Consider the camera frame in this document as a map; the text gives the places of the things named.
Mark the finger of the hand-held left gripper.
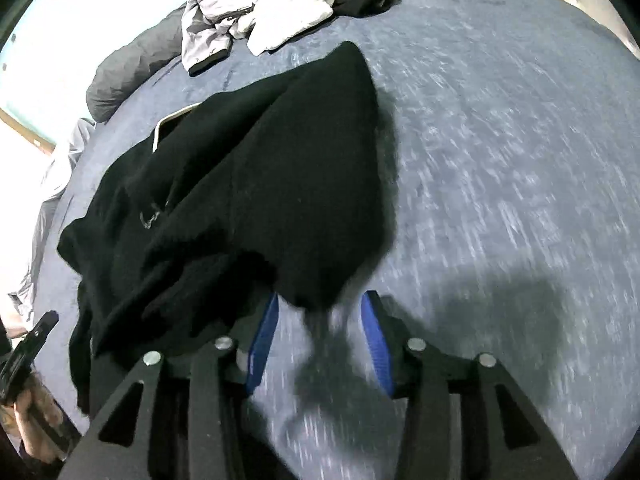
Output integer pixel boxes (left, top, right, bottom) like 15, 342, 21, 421
9, 311, 60, 378

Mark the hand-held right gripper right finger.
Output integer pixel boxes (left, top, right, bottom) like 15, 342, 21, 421
361, 290, 591, 480

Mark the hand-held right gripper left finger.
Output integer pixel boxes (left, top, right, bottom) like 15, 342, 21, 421
60, 292, 281, 480

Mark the black sweater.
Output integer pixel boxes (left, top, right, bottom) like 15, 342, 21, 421
56, 41, 398, 411

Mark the person's left hand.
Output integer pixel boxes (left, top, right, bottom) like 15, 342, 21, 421
4, 372, 83, 465

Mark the light grey blanket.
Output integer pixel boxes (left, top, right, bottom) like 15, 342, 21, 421
7, 117, 96, 336

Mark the blue patterned bed sheet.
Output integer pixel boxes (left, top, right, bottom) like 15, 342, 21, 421
30, 0, 640, 480

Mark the grey and black jacket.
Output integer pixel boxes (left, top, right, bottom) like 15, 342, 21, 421
180, 0, 281, 77

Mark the white shirt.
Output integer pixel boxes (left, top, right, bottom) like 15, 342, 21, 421
230, 0, 351, 56

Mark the cream tufted bed headboard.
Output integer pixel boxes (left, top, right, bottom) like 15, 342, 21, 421
525, 0, 640, 56

